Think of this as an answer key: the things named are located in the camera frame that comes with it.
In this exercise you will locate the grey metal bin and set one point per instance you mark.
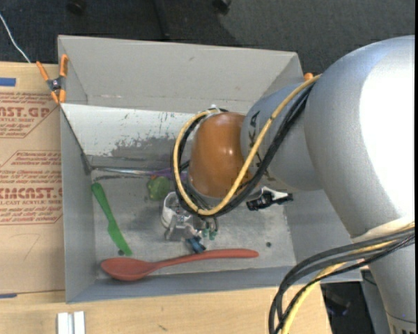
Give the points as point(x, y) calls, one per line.
point(143, 71)

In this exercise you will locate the white cup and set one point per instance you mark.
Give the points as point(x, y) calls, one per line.
point(166, 214)

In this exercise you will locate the red plastic spoon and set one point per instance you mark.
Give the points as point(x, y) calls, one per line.
point(132, 268)

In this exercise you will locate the black cylinder on white bracket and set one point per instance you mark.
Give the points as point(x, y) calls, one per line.
point(261, 200)

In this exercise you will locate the brown cardboard board, red print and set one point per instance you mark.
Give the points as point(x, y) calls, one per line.
point(24, 172)

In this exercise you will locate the green toy vegetable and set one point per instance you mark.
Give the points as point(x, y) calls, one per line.
point(158, 188)

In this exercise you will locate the green plastic knife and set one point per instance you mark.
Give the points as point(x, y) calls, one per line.
point(113, 223)

